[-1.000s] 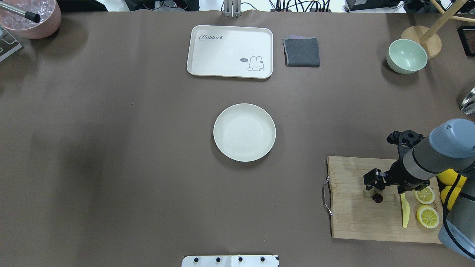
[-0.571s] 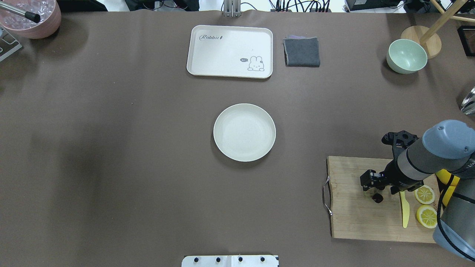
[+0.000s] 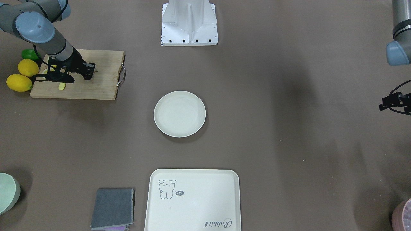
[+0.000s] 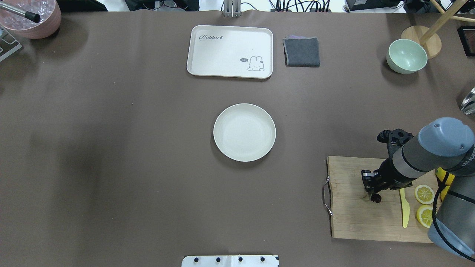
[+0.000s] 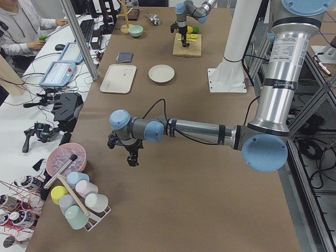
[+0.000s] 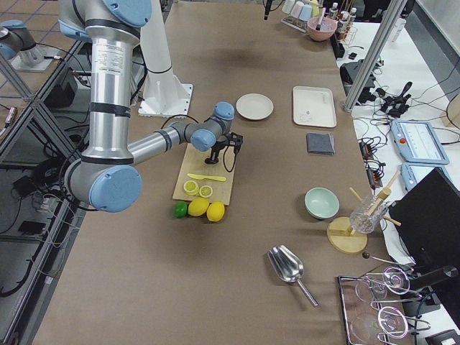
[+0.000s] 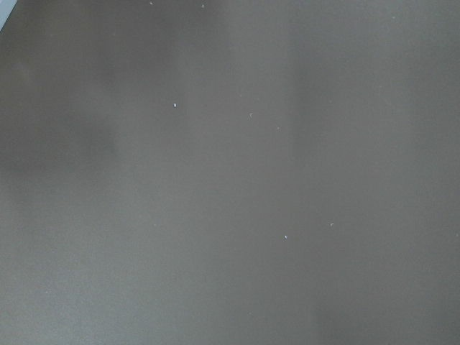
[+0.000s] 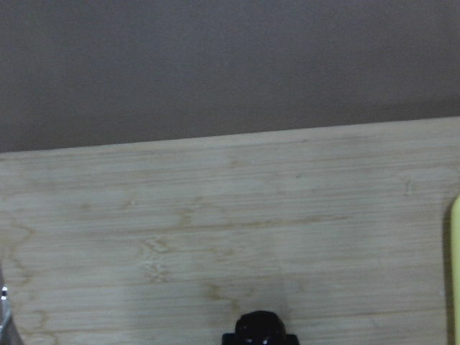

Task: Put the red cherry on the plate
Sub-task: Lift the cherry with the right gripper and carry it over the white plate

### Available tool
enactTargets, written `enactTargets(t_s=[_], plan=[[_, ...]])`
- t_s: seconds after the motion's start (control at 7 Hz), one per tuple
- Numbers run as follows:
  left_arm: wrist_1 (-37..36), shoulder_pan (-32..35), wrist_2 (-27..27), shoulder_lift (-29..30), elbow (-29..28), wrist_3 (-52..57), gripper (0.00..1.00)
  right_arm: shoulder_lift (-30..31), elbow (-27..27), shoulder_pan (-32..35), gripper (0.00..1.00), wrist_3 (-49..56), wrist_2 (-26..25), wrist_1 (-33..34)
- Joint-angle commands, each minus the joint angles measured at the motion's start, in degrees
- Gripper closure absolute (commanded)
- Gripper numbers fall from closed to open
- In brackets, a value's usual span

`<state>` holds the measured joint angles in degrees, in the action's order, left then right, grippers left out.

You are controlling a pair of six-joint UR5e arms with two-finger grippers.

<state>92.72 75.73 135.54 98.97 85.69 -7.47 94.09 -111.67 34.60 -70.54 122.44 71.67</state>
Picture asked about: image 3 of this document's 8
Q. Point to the pink bowl with ice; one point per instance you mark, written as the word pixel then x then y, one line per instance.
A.
pixel 401 216

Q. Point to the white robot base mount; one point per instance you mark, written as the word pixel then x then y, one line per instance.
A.
pixel 189 23

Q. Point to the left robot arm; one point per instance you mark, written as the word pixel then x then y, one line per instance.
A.
pixel 398 53

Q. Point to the whole yellow lemon lower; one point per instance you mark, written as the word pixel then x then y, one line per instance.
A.
pixel 19 83

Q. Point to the whole yellow lemon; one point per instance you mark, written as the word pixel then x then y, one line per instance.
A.
pixel 28 67
pixel 19 83

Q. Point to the grey folded cloth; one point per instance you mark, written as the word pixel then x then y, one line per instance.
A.
pixel 113 209

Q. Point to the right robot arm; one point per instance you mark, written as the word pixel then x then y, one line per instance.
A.
pixel 32 21

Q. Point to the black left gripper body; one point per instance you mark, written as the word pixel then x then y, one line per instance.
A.
pixel 393 99

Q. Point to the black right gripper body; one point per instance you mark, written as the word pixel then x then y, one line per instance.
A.
pixel 76 61

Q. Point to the white rabbit tray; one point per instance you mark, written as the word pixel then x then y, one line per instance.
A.
pixel 193 200

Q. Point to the green lime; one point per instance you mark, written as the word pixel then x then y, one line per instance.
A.
pixel 30 54

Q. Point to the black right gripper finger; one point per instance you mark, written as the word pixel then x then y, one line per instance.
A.
pixel 88 70

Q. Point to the bamboo cutting board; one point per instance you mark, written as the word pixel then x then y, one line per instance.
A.
pixel 103 85

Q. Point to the whole yellow lemon upper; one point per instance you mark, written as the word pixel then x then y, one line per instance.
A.
pixel 28 67

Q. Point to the cream round plate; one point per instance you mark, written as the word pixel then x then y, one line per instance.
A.
pixel 179 114

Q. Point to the mint green bowl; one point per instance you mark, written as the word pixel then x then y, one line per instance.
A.
pixel 9 192

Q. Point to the yellow plastic knife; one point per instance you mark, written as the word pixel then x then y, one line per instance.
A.
pixel 62 86

